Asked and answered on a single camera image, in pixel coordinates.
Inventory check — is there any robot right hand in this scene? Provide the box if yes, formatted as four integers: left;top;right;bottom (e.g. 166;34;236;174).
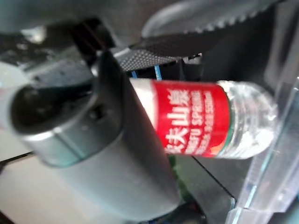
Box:
0;0;278;220

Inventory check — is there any water bottle red label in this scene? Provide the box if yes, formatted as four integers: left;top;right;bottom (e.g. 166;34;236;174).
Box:
129;78;279;160

